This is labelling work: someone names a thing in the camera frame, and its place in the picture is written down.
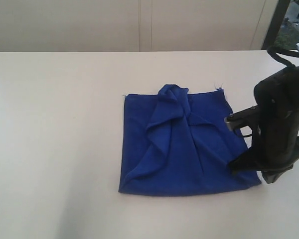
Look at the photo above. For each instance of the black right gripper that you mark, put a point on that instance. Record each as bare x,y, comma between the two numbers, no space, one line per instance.
277,97

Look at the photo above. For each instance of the blue towel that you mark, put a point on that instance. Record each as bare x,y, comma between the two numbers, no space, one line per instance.
177,144

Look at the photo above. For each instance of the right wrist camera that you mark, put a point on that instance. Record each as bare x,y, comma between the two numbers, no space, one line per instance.
245,118

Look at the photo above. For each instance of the black window frame post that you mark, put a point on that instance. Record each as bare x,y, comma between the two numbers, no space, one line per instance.
275,24

